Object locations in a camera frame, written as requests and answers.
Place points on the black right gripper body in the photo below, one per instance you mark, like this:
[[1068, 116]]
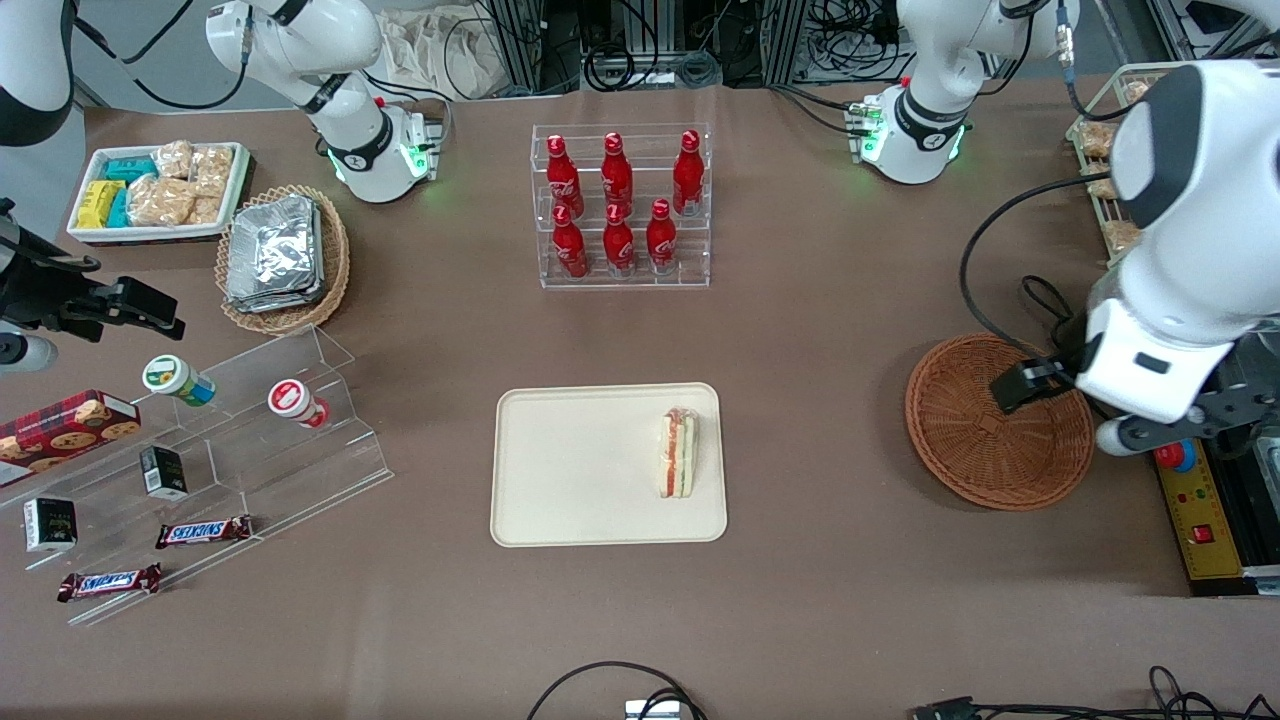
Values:
[[42, 297]]

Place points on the triangle sandwich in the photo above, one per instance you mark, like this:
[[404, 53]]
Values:
[[677, 455]]

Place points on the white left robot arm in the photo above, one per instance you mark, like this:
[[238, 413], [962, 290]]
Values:
[[1190, 180]]

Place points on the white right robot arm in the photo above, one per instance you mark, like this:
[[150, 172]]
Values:
[[355, 150]]

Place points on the empty brown wicker basket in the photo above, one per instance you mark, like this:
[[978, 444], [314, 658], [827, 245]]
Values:
[[980, 460]]

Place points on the wicker basket with foil packs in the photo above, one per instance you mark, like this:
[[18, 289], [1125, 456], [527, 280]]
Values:
[[250, 318]]

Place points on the cream plastic tray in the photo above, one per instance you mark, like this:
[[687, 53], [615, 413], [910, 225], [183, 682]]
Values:
[[580, 470]]

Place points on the yellow snack packet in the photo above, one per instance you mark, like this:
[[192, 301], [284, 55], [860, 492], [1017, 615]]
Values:
[[98, 202]]

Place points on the teal snack packet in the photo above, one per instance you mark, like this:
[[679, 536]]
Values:
[[130, 168], [119, 210]]

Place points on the green sunflower lid cup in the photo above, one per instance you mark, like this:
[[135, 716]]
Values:
[[170, 375]]

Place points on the white plastic snack bin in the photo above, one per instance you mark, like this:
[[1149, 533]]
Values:
[[150, 234]]

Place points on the red emergency stop button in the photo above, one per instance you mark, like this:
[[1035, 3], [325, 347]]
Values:
[[1175, 456]]

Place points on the clear-wrapped rice cracker pack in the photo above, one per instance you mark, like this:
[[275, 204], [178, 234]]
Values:
[[212, 167], [175, 158], [158, 200], [206, 209]]

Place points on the foil-wrapped pack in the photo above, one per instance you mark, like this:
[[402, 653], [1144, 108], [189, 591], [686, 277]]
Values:
[[272, 305], [270, 250]]

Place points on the wrapped bread piece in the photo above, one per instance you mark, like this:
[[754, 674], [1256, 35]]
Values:
[[1100, 188], [1097, 140], [1135, 91], [1120, 236]]

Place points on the red tartan cookie box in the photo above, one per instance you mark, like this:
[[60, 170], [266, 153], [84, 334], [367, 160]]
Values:
[[60, 425]]

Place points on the yellow control box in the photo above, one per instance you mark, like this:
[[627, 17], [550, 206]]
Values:
[[1200, 505]]

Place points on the small black carton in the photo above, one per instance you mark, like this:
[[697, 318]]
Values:
[[163, 472], [50, 525]]

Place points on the red strawberry yogurt cup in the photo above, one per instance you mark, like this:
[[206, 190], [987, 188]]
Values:
[[290, 398]]

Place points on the Snickers chocolate bar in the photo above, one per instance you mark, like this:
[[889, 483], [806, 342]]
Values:
[[203, 532], [108, 582]]

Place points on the clear acrylic tiered stand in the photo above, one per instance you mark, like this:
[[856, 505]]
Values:
[[330, 470]]

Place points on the clear acrylic bottle rack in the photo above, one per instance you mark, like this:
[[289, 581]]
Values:
[[700, 270]]

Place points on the white crumpled cloth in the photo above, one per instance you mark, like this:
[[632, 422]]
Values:
[[440, 55]]

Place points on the red cola bottle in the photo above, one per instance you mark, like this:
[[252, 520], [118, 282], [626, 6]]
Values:
[[563, 178], [661, 240], [618, 242], [688, 172], [568, 247], [617, 175]]

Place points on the small silver device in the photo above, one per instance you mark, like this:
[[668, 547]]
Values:
[[650, 711]]

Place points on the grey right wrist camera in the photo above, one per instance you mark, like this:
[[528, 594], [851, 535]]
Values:
[[25, 353]]

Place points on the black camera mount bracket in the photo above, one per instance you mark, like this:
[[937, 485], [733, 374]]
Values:
[[1240, 410]]

